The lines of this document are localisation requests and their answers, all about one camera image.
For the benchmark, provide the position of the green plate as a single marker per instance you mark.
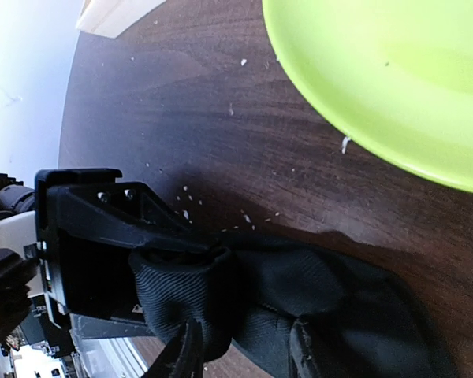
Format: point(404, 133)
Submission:
point(394, 76)

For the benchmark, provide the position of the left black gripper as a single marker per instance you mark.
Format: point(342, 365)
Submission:
point(88, 221)

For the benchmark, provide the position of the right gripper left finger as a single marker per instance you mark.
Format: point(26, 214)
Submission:
point(182, 356)

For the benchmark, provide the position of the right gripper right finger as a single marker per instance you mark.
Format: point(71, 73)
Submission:
point(322, 352)

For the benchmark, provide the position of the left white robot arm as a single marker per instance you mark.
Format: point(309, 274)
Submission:
point(21, 267)

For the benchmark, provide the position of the black necktie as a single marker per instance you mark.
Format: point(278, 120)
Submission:
point(249, 289)

